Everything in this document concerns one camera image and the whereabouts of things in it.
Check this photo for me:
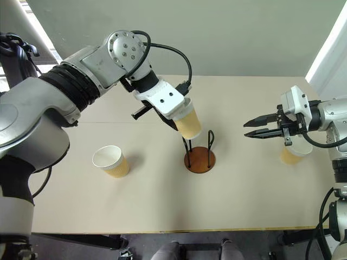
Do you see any black right elbow cable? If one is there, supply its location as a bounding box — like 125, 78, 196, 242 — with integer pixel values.
306, 186, 336, 260

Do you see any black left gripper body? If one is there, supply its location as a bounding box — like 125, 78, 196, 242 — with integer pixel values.
131, 100, 164, 120

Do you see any black elbow cable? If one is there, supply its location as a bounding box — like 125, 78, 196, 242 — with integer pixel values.
306, 186, 336, 260
31, 165, 53, 199

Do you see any black table frame bar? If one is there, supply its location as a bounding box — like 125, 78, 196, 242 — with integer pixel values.
30, 232, 128, 250
276, 229, 331, 246

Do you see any black strap bundle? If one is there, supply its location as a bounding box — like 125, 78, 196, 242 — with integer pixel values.
0, 32, 42, 88

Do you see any wire cup holder wooden base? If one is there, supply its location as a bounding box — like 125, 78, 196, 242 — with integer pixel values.
181, 129, 217, 174

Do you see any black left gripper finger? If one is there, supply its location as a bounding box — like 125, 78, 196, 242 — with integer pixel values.
156, 108, 180, 132

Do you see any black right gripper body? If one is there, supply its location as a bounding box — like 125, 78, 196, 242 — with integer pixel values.
275, 104, 310, 146

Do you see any grey rounded shape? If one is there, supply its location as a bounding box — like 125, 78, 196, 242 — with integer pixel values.
220, 238, 245, 260
150, 240, 188, 260

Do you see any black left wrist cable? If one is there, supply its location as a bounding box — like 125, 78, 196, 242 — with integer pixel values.
126, 29, 194, 96

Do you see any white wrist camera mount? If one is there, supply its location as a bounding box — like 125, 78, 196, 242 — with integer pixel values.
132, 77, 195, 120
280, 85, 311, 122

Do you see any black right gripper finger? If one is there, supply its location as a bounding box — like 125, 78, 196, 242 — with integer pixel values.
243, 128, 284, 140
242, 113, 278, 128

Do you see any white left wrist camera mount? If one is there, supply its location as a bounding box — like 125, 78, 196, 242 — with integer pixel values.
132, 77, 195, 120

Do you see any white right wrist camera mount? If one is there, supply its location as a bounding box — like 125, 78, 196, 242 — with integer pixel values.
280, 85, 311, 122

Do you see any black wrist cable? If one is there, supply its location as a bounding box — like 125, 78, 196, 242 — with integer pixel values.
126, 29, 194, 96
298, 113, 343, 148

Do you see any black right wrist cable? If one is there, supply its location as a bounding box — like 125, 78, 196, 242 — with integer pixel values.
298, 113, 343, 148

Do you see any tan ribbed paper cup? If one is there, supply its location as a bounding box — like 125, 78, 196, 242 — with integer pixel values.
280, 135, 313, 166
92, 145, 131, 180
172, 100, 203, 140

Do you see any black left elbow cable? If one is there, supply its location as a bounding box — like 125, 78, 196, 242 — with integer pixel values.
31, 165, 53, 199

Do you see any white slanted beam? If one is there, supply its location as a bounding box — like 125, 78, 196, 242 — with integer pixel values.
0, 0, 63, 66

